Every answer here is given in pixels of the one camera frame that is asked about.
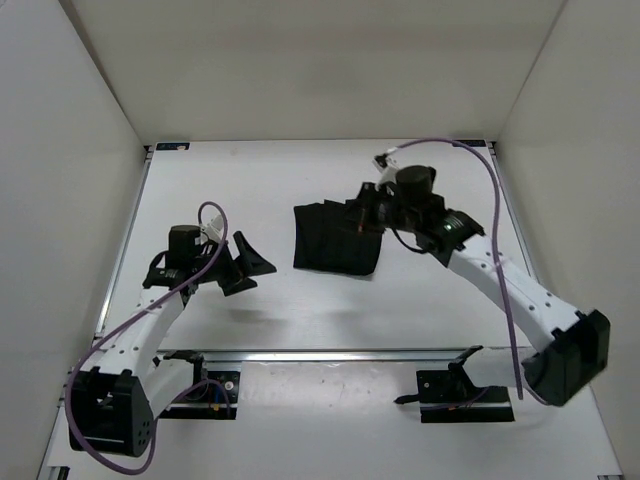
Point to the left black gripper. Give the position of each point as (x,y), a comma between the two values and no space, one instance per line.
(249,260)

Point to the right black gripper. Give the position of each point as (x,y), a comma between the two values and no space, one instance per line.
(365,202)

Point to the black pleated skirt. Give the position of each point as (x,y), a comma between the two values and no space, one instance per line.
(327,240)

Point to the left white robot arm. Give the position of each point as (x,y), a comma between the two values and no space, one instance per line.
(121,391)

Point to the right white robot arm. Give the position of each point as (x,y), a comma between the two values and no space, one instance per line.
(567,348)

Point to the right blue corner label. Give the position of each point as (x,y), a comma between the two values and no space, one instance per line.
(474,143)

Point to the blue corner label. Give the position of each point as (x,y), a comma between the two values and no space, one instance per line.
(474,143)
(172,146)

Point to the left blue corner label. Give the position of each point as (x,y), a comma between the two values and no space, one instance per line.
(172,146)

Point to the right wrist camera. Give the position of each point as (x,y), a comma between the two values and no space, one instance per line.
(386,166)

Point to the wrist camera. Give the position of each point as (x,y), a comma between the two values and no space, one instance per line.
(386,166)
(214,229)

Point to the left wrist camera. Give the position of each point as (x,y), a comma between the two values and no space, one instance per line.
(214,229)

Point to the aluminium front rail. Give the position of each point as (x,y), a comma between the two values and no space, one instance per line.
(330,356)

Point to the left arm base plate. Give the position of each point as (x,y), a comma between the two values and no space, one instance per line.
(210,397)

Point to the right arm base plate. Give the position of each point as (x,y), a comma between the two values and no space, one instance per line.
(447,396)

